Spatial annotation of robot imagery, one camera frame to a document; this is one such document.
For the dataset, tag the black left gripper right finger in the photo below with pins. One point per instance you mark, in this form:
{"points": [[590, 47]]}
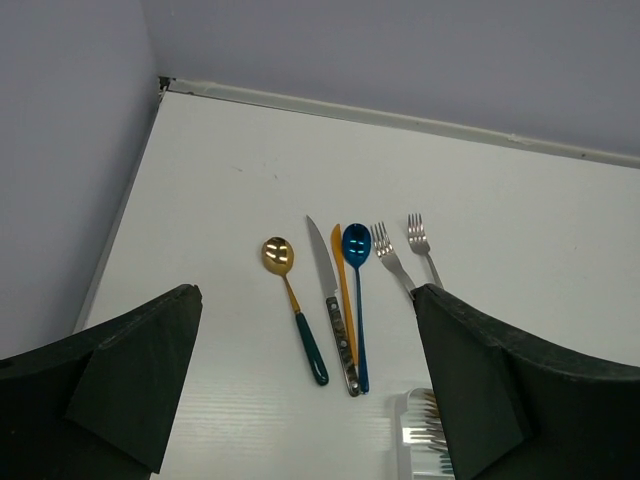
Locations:
{"points": [[516, 406]]}

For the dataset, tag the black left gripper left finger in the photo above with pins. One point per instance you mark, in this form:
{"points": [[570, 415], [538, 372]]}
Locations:
{"points": [[100, 404]]}

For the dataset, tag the gold fork dark-green handle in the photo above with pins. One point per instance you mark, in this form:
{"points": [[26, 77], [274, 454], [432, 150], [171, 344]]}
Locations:
{"points": [[424, 401]]}

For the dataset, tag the teal plastic fork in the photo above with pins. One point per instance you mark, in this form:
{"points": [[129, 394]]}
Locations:
{"points": [[444, 462]]}

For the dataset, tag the fork with teal marbled handle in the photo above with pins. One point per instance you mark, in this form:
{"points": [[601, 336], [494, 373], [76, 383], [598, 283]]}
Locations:
{"points": [[430, 435]]}

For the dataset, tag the white three-compartment tray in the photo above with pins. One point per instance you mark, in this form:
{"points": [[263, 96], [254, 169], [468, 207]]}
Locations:
{"points": [[421, 447]]}

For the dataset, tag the all-silver fork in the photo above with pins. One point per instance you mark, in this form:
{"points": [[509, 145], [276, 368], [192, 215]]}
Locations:
{"points": [[419, 244]]}

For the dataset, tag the blue metallic spoon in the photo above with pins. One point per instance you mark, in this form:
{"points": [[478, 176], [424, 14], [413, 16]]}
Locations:
{"points": [[356, 246]]}

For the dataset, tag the orange plastic knife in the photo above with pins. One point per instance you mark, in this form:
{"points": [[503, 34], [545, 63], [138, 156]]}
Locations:
{"points": [[336, 245]]}

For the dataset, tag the knife with marbled dark handle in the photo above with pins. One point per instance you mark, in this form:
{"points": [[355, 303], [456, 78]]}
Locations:
{"points": [[329, 289]]}

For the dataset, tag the fork with dark marbled handle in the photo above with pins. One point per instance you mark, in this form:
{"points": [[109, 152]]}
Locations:
{"points": [[388, 257]]}

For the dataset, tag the gold spoon dark-green handle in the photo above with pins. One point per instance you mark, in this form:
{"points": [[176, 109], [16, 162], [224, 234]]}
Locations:
{"points": [[278, 258]]}

